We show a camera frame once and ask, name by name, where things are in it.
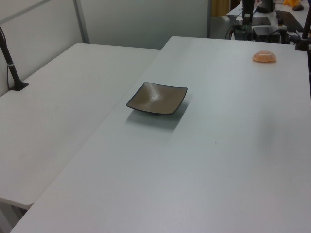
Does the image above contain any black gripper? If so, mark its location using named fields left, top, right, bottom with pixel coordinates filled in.
left=242, top=0, right=255, bottom=26

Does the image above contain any orange round bread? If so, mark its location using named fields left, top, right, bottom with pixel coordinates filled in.
left=252, top=50, right=277, bottom=64

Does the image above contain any brown square ceramic plate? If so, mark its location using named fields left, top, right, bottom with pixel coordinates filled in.
left=125, top=81, right=188, bottom=116

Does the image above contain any flat black pad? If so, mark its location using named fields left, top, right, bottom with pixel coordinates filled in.
left=252, top=16, right=272, bottom=26

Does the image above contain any dark green device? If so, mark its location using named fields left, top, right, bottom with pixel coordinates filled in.
left=232, top=24, right=253, bottom=41

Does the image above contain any black electronics box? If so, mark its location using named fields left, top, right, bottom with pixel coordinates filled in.
left=253, top=25, right=280, bottom=42

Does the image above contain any dark monitor stand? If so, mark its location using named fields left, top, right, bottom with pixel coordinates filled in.
left=257, top=0, right=274, bottom=14

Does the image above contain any yellow brown panel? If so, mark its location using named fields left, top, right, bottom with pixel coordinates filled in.
left=210, top=0, right=230, bottom=17

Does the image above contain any black keyboard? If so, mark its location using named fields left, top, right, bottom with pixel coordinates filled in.
left=275, top=10, right=304, bottom=32

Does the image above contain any grey metal partition post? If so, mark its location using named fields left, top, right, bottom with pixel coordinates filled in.
left=206, top=0, right=211, bottom=38

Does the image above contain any black camera pole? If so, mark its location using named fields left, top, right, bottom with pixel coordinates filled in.
left=295, top=14, right=311, bottom=51
left=0, top=25, right=29, bottom=92

